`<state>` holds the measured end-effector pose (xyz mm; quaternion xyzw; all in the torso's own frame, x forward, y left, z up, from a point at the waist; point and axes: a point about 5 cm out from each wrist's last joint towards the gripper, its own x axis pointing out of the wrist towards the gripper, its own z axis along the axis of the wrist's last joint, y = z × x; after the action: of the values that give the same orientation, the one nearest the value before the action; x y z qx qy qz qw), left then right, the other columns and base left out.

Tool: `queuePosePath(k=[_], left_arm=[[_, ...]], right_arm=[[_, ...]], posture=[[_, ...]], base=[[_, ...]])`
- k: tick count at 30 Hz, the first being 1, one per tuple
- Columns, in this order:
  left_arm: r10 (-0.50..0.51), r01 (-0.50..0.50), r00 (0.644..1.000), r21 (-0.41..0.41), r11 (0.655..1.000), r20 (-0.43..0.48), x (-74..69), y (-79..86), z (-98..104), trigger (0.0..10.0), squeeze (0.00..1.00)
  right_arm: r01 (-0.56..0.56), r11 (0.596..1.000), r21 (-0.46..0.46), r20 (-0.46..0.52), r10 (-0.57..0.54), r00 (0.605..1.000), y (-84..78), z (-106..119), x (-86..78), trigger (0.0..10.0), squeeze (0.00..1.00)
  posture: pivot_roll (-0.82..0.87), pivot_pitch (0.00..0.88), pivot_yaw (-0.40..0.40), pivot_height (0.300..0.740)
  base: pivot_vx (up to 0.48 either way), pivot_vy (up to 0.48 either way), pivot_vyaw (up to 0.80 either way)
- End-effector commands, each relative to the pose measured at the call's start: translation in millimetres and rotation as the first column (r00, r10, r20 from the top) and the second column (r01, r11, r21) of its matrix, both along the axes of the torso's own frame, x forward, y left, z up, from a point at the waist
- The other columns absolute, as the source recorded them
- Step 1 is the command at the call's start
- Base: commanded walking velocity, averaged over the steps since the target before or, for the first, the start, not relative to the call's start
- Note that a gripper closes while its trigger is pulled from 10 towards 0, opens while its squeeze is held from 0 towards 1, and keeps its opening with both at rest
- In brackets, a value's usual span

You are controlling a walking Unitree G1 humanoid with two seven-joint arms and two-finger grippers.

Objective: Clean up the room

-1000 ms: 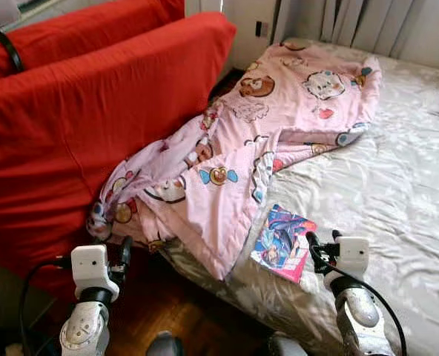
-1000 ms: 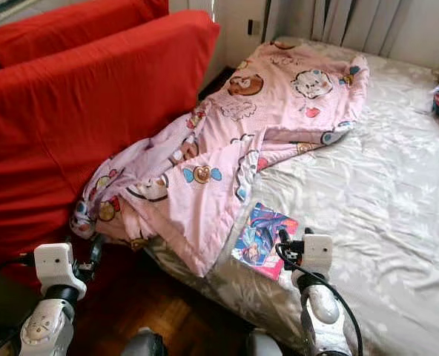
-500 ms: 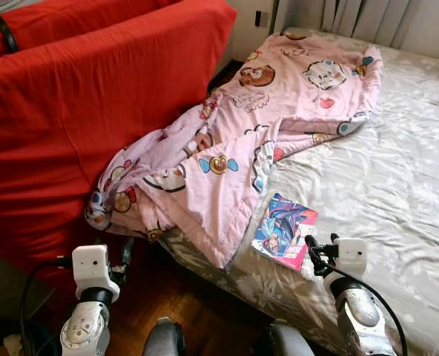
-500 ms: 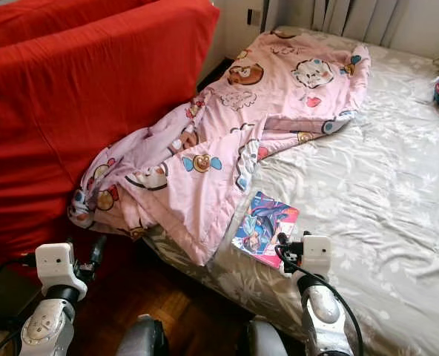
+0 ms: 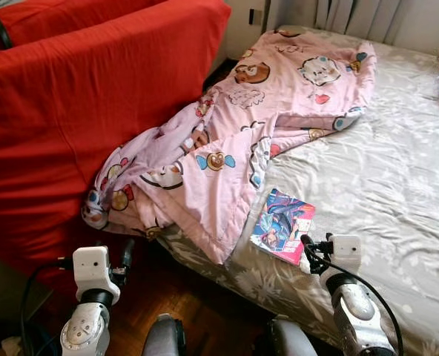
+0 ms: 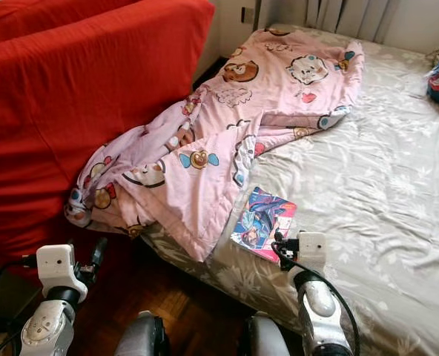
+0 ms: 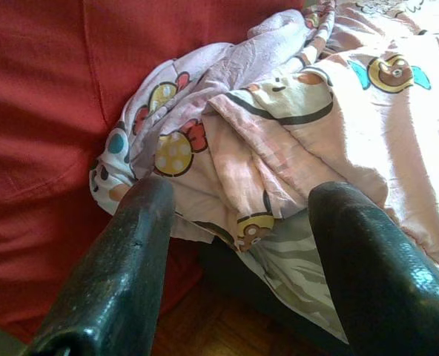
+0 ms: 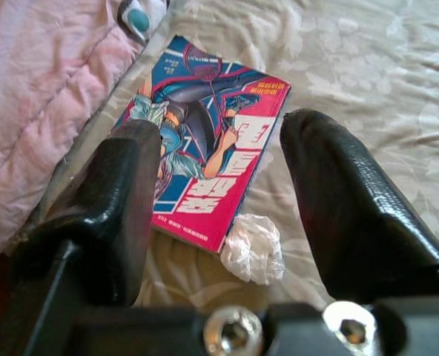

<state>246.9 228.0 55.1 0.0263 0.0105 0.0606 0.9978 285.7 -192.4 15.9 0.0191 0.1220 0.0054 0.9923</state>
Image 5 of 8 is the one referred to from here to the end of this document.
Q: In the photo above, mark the pink cartoon-print quilt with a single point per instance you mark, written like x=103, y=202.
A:
x=279, y=111

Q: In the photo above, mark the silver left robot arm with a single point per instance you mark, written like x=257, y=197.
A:
x=86, y=330

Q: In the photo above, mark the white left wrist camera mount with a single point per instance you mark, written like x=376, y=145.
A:
x=93, y=271

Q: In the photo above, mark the grey left robot leg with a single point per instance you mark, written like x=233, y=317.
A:
x=164, y=337

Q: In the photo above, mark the grey pleated curtain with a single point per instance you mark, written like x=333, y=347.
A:
x=368, y=18

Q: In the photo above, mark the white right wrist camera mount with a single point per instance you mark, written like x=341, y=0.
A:
x=345, y=248

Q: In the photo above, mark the grey floral bed cover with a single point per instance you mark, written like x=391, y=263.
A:
x=383, y=185

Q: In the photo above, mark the colourful comic book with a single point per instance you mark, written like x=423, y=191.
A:
x=282, y=222

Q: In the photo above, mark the grey right robot leg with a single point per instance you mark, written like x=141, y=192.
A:
x=290, y=340

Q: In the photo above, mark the dark wall socket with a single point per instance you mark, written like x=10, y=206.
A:
x=256, y=16

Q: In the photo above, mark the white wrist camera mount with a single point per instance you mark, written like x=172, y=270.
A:
x=345, y=248
x=93, y=271

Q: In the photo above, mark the grey robot leg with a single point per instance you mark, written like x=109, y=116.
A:
x=164, y=337
x=290, y=340

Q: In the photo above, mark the red fabric-covered mattress cushion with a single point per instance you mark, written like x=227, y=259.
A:
x=71, y=126
x=56, y=18

